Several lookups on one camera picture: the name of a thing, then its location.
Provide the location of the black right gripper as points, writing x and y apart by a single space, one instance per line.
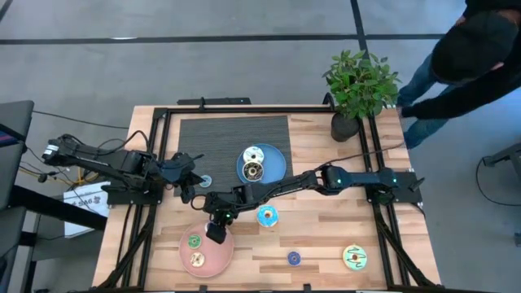
221 203

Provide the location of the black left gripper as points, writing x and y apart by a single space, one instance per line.
179 169

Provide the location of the small teal donut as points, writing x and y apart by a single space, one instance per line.
207 184

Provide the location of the large chocolate sprinkled donut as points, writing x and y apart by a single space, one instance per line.
247 176

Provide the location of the large turquoise donut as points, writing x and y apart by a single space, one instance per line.
262 221

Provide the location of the small green donut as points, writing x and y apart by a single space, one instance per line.
191 244

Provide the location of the large white donut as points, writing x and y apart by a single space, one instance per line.
248 158

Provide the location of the small cream donut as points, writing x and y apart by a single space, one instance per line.
194 262

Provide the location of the small blue streaked donut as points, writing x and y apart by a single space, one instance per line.
290 261

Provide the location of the large pale green donut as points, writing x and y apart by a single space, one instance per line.
349 263

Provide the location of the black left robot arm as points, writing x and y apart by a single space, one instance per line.
102 160

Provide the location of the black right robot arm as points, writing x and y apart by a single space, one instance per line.
358 179

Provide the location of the pink round plate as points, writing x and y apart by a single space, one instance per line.
220 260

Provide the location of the dark grey woven placemat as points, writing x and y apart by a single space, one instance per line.
228 130

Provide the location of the blue round plate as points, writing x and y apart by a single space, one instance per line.
277 167

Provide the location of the white printed paper sheet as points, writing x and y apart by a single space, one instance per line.
87 203

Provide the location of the black metal beam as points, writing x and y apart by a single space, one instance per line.
53 207

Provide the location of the green potted plant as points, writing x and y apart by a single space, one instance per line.
360 89

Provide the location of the dark tablet screen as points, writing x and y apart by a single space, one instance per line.
6 136

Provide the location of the grey desk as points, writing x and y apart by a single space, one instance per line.
12 114

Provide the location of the grey stand foot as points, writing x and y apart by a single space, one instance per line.
504 155

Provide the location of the person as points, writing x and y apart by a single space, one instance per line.
468 49

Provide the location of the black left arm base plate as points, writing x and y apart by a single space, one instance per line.
130 197

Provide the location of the black camera bar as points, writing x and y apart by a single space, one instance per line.
213 101

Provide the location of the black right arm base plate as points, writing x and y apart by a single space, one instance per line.
409 191

